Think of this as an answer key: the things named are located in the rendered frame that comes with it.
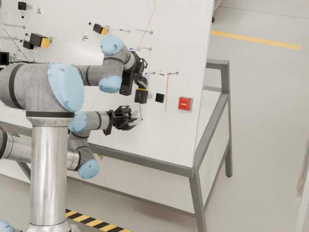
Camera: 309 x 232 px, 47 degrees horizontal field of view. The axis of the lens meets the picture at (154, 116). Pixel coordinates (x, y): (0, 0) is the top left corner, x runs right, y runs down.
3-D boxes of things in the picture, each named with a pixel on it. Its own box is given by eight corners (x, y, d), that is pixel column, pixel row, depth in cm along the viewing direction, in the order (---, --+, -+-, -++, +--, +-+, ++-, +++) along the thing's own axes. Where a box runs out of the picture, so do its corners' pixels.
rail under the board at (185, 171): (192, 178, 160) (191, 170, 156) (3, 130, 207) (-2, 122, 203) (196, 169, 164) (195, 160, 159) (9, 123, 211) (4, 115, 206)
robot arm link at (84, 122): (63, 125, 135) (69, 107, 132) (87, 124, 143) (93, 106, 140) (72, 138, 131) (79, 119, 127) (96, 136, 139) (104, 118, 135)
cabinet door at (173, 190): (194, 215, 191) (186, 171, 164) (108, 189, 213) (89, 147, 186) (195, 211, 193) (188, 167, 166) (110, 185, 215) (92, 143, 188)
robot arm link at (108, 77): (94, 94, 128) (99, 66, 131) (123, 94, 125) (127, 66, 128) (85, 86, 121) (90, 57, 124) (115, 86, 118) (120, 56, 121)
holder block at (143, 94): (138, 101, 157) (134, 101, 154) (140, 89, 156) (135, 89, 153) (146, 103, 156) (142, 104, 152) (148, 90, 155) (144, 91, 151)
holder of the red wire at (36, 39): (37, 30, 183) (21, 28, 173) (56, 38, 178) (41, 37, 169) (35, 39, 184) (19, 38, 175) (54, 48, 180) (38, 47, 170)
